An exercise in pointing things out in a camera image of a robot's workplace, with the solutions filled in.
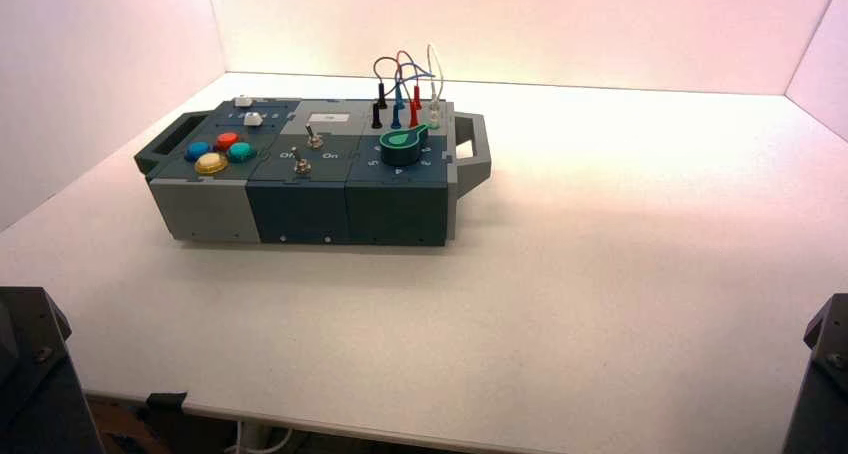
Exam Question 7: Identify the grey and blue control box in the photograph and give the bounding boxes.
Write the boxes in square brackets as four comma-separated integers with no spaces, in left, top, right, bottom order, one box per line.
[133,95,493,248]

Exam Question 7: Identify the green rotary knob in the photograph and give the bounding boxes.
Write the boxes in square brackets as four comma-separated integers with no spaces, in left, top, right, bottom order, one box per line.
[379,123,431,168]

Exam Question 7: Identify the yellow push button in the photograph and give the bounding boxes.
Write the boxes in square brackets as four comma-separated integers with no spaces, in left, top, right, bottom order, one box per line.
[194,152,230,177]

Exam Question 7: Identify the black table clamp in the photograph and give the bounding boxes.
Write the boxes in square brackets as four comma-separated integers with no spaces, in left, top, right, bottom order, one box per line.
[146,391,189,413]

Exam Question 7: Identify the red jumper cable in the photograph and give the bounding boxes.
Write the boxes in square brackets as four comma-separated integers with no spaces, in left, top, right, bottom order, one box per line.
[395,50,423,130]

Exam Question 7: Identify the blue jumper cable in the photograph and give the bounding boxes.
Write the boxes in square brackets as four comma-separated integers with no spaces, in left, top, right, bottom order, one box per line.
[390,61,436,131]

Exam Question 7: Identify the black jumper cable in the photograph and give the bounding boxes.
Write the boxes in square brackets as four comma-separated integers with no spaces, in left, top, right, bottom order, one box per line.
[370,56,407,130]

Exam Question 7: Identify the white jumper cable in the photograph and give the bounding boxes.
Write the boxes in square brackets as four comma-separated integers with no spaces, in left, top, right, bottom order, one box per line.
[425,43,446,131]

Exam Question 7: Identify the white cable under table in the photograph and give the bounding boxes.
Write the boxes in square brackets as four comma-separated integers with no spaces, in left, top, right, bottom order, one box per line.
[225,419,296,454]

